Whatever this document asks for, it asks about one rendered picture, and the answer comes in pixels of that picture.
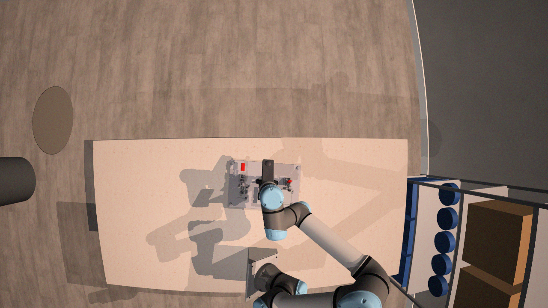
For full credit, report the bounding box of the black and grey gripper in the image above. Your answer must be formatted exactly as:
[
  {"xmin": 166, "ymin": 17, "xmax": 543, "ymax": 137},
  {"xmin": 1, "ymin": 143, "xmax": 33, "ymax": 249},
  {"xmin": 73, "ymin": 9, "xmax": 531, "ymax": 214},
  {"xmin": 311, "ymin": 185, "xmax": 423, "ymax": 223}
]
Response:
[{"xmin": 256, "ymin": 179, "xmax": 278, "ymax": 187}]

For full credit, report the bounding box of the grey toggle clamp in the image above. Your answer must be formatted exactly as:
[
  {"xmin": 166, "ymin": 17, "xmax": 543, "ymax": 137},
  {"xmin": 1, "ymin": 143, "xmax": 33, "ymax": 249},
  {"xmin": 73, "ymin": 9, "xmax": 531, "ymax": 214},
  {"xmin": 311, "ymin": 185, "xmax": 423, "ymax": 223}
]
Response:
[{"xmin": 283, "ymin": 178, "xmax": 292, "ymax": 192}]

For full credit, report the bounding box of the toggle clamp with red handle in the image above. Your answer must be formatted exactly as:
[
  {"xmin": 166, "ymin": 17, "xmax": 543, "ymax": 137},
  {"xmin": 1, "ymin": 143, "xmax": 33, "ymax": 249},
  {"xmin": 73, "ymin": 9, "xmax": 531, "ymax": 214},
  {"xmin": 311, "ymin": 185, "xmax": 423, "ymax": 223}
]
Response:
[{"xmin": 238, "ymin": 163, "xmax": 246, "ymax": 196}]

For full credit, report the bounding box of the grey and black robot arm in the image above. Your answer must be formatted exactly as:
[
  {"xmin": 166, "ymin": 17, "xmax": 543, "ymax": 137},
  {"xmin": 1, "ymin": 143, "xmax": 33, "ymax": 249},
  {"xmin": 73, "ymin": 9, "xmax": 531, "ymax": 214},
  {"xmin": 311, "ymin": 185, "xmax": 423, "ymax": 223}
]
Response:
[{"xmin": 253, "ymin": 159, "xmax": 391, "ymax": 308}]

